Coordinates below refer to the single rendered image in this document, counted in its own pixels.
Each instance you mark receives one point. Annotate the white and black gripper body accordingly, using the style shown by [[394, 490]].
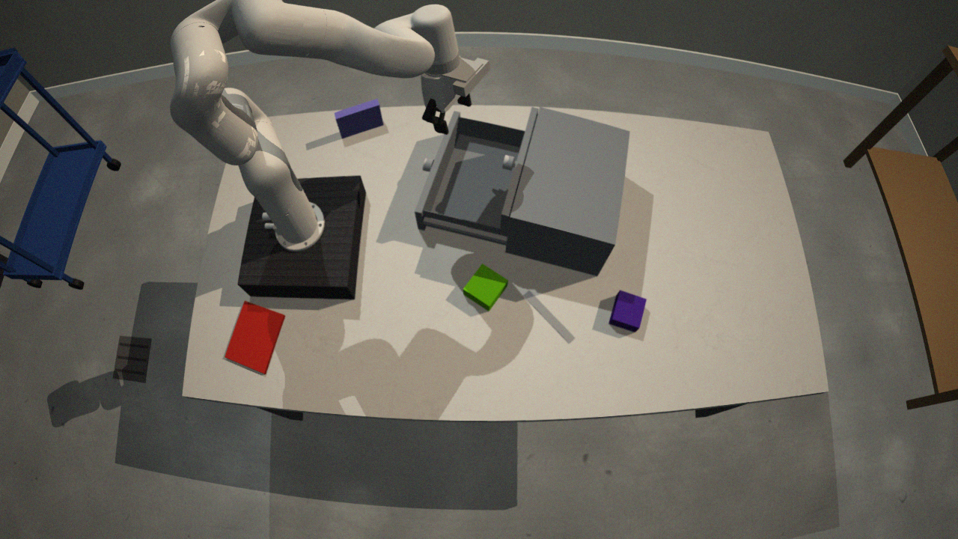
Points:
[[439, 88]]

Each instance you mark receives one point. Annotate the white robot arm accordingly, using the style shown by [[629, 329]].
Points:
[[244, 136]]

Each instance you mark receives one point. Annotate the purple cube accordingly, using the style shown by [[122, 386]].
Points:
[[627, 311]]

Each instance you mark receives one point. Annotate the grey drawer cabinet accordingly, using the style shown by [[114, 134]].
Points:
[[567, 201]]

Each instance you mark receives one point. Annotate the red rectangular block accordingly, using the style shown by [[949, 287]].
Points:
[[255, 336]]

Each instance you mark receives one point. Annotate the green cube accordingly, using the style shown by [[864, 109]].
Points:
[[485, 287]]

